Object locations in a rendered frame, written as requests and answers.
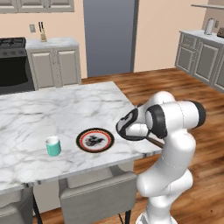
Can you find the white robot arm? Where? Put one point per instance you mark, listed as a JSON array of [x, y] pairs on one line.
[[170, 163]]

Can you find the black and red patterned plate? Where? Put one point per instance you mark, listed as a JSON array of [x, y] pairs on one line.
[[95, 140]]

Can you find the white marble dining table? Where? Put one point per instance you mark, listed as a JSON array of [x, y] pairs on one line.
[[58, 110]]

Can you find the teal cup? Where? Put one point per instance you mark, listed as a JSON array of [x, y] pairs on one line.
[[53, 148]]

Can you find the beige base cupboard run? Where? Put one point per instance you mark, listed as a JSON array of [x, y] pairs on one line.
[[55, 65]]

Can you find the grey door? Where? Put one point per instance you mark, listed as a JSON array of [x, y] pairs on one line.
[[109, 38]]

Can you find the grey upholstered chair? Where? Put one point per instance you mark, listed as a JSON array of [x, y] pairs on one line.
[[96, 195], [14, 208]]

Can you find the wooden knife block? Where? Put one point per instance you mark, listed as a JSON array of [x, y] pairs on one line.
[[43, 35]]

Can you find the grey base cupboard run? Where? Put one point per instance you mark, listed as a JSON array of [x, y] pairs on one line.
[[204, 58]]

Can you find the black stove with oven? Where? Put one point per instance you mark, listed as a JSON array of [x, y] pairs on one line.
[[13, 70]]

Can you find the white kettle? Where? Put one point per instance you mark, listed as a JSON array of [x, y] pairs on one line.
[[209, 26]]

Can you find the dark toaster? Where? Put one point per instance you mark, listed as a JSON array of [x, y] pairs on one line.
[[221, 33]]

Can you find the grey wall outlet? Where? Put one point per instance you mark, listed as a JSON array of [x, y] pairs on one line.
[[32, 28]]

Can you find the beige wall cupboard run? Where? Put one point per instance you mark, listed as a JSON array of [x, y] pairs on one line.
[[35, 5]]

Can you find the grey wall shelf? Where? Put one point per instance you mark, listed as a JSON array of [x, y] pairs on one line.
[[208, 6]]

